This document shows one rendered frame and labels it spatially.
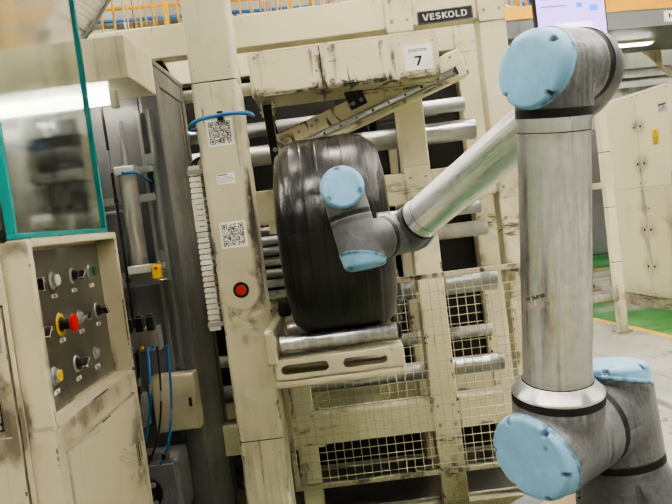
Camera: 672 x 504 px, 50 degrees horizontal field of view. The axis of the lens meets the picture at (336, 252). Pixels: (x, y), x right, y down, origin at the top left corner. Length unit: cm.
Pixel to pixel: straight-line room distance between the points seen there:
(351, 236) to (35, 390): 68
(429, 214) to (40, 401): 85
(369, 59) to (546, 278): 136
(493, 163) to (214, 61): 101
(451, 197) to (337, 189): 23
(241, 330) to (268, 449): 35
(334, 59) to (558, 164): 135
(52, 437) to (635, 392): 108
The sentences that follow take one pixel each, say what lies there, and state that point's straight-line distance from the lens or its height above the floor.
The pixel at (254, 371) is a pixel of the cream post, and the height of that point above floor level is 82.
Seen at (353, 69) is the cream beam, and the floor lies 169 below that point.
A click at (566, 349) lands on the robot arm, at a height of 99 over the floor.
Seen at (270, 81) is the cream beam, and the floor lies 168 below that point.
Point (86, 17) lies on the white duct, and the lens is 257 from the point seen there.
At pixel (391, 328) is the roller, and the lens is 201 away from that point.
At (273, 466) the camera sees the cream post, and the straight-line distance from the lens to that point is 219.
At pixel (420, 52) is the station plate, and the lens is 238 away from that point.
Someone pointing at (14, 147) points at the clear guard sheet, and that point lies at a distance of 158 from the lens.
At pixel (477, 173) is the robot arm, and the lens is 140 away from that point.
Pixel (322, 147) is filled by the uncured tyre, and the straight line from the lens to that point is 200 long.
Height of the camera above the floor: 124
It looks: 3 degrees down
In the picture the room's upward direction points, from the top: 7 degrees counter-clockwise
